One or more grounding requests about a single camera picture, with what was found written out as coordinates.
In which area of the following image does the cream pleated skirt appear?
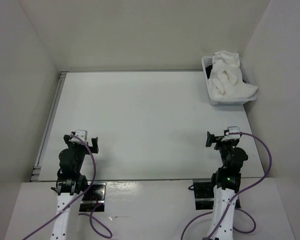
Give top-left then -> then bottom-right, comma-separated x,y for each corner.
208,50 -> 258,100

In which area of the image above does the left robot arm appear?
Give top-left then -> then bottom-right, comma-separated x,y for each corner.
50,130 -> 99,240

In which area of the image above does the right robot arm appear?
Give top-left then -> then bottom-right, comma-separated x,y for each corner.
205,126 -> 248,240

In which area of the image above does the black garment in basket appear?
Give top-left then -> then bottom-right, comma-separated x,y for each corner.
205,65 -> 213,79

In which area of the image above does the white plastic basket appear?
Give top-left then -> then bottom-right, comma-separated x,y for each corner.
201,54 -> 258,107

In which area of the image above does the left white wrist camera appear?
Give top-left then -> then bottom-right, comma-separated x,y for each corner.
69,129 -> 88,144

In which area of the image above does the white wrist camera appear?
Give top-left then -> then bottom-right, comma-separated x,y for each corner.
221,126 -> 241,142
69,129 -> 88,144

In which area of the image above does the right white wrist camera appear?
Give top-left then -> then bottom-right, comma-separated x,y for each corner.
221,126 -> 241,142

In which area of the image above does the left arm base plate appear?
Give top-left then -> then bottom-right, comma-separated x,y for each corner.
79,182 -> 107,213

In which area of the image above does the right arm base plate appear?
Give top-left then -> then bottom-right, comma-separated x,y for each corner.
188,181 -> 214,210

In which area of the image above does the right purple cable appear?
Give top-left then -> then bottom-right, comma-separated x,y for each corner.
181,132 -> 273,240

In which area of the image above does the purple cable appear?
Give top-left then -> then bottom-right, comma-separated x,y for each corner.
181,132 -> 273,240
21,135 -> 113,240

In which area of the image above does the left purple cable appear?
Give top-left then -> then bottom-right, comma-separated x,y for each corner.
21,135 -> 113,240

